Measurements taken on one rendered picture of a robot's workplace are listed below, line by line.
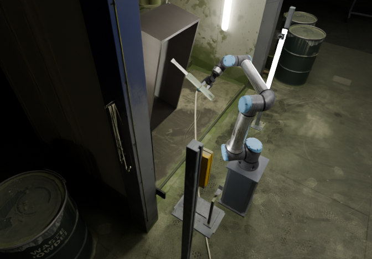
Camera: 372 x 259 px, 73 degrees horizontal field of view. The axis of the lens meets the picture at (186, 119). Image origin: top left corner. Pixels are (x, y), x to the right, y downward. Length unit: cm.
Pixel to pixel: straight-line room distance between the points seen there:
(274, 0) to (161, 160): 255
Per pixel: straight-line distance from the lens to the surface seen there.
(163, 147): 322
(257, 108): 170
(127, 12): 122
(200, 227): 184
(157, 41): 199
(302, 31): 467
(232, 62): 213
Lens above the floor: 247
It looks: 42 degrees down
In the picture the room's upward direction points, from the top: 2 degrees clockwise
